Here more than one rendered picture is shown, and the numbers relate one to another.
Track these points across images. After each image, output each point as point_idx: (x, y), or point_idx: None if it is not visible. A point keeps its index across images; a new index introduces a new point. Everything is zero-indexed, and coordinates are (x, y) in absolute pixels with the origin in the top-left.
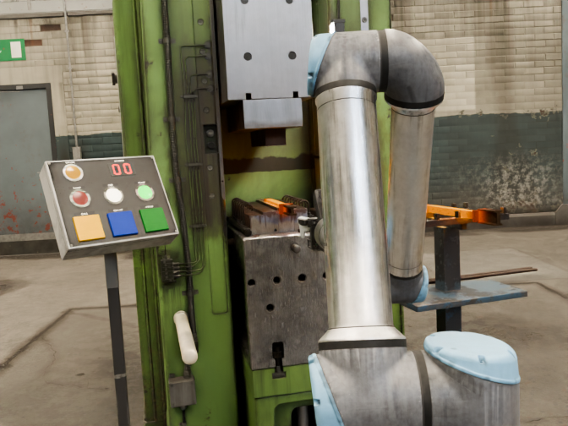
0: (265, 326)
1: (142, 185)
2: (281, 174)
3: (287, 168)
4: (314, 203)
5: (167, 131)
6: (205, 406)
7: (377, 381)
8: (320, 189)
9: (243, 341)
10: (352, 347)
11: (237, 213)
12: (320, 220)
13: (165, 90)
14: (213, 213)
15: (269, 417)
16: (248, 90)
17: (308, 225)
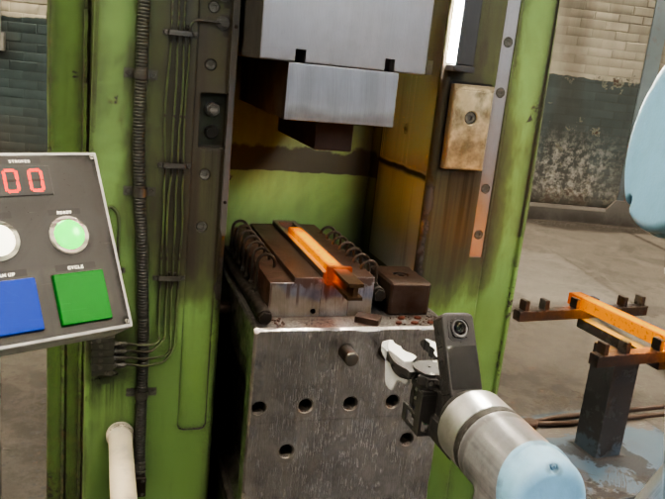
0: (273, 482)
1: (64, 219)
2: (320, 179)
3: (331, 170)
4: (437, 343)
5: (130, 96)
6: None
7: None
8: (454, 314)
9: (226, 474)
10: None
11: (241, 256)
12: (457, 399)
13: (134, 14)
14: (200, 257)
15: None
16: (303, 45)
17: (413, 380)
